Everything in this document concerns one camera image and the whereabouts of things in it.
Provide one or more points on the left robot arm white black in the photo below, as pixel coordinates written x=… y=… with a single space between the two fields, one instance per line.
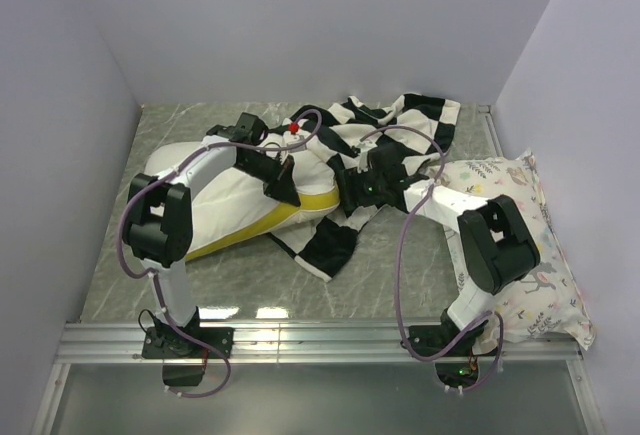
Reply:
x=156 y=228

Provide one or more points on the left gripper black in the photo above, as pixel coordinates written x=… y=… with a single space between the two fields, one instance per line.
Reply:
x=281 y=186

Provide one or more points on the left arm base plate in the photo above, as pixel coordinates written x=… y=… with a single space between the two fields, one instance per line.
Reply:
x=169 y=345

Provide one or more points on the black white checkered pillowcase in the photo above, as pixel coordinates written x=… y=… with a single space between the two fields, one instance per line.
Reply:
x=420 y=128

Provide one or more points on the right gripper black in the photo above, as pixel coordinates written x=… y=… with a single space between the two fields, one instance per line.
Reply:
x=352 y=179

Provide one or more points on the floral printed pillow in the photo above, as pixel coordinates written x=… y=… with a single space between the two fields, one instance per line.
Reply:
x=547 y=300

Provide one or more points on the white pillow yellow edge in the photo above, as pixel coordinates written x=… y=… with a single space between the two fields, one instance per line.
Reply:
x=233 y=208

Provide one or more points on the aluminium right side rail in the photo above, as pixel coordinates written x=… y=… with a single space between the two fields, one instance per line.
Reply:
x=485 y=113

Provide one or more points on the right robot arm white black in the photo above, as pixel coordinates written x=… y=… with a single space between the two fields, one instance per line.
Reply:
x=497 y=246

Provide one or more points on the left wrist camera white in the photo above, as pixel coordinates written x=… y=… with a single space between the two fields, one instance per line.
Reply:
x=292 y=140

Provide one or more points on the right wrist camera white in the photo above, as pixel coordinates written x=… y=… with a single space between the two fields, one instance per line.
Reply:
x=366 y=148

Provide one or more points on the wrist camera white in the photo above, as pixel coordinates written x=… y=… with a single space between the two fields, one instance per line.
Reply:
x=292 y=140
x=366 y=148

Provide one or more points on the aluminium front rail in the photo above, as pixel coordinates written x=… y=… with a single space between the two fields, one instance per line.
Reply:
x=253 y=342

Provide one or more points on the aluminium rail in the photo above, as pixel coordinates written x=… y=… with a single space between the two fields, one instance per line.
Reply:
x=485 y=113
x=253 y=342

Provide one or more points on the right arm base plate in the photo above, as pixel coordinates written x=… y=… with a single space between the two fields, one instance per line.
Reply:
x=428 y=340

